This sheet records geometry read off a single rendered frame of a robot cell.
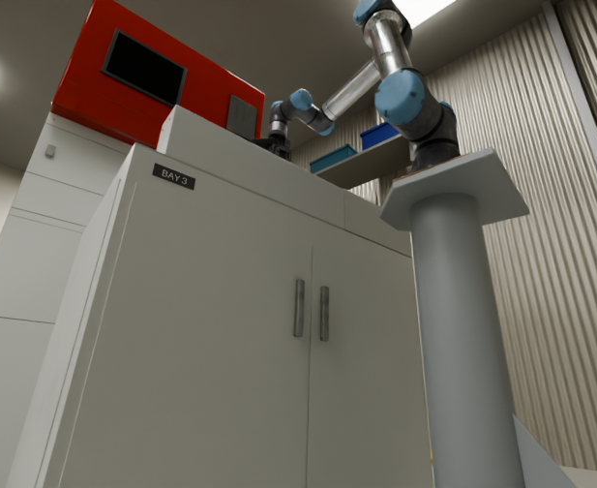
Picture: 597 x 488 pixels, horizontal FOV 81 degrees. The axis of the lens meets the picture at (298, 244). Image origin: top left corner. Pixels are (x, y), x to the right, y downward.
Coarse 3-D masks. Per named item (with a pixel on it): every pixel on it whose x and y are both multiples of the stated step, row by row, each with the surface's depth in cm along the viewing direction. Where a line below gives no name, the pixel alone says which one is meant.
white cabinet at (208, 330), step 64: (128, 192) 67; (192, 192) 76; (128, 256) 64; (192, 256) 71; (256, 256) 82; (320, 256) 95; (384, 256) 115; (64, 320) 82; (128, 320) 61; (192, 320) 68; (256, 320) 77; (320, 320) 88; (384, 320) 105; (64, 384) 57; (128, 384) 58; (192, 384) 64; (256, 384) 73; (320, 384) 83; (384, 384) 97; (64, 448) 51; (128, 448) 55; (192, 448) 61; (256, 448) 69; (320, 448) 78; (384, 448) 90
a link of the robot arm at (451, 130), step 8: (440, 104) 93; (448, 104) 94; (448, 112) 92; (440, 120) 88; (448, 120) 90; (456, 120) 95; (440, 128) 89; (448, 128) 90; (456, 128) 93; (424, 136) 89; (432, 136) 90; (440, 136) 89; (448, 136) 89; (456, 136) 91; (416, 144) 93
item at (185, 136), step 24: (168, 120) 81; (192, 120) 81; (168, 144) 76; (192, 144) 79; (216, 144) 84; (240, 144) 88; (216, 168) 82; (240, 168) 86; (264, 168) 91; (288, 168) 97; (264, 192) 89; (288, 192) 95; (312, 192) 101; (336, 192) 108; (336, 216) 105
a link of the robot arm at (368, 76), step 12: (408, 24) 110; (408, 36) 111; (408, 48) 116; (372, 60) 121; (360, 72) 124; (372, 72) 121; (348, 84) 127; (360, 84) 125; (372, 84) 125; (336, 96) 130; (348, 96) 128; (360, 96) 129; (324, 108) 134; (336, 108) 132; (312, 120) 135; (324, 120) 135; (324, 132) 140
